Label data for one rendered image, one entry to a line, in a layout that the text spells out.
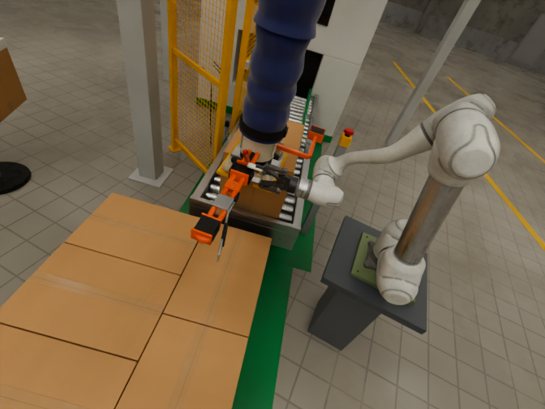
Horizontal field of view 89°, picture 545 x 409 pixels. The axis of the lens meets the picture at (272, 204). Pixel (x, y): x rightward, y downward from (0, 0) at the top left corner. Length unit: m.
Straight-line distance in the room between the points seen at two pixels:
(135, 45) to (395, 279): 2.05
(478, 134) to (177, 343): 1.27
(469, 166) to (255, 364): 1.55
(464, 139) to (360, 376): 1.63
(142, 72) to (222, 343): 1.81
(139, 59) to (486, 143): 2.03
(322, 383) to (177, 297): 1.05
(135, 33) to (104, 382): 1.91
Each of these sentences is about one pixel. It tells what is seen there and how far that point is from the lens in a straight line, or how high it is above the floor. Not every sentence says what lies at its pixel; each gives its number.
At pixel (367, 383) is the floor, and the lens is 2.14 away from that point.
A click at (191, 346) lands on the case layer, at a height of 0.54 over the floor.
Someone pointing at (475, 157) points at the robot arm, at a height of 1.55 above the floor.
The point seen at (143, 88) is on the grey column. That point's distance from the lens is 2.36.
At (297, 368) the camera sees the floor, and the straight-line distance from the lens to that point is 1.98.
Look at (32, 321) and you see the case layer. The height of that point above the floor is 0.54.
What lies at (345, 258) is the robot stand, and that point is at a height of 0.75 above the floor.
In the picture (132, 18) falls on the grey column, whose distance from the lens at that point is 2.24.
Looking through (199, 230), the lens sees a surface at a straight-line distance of 0.96.
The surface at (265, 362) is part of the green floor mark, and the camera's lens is 1.94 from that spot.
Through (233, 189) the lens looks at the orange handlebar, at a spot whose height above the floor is 1.08.
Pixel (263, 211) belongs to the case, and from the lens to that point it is 1.75.
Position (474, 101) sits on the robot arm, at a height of 1.61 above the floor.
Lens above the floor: 1.82
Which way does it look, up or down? 42 degrees down
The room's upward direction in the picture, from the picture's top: 17 degrees clockwise
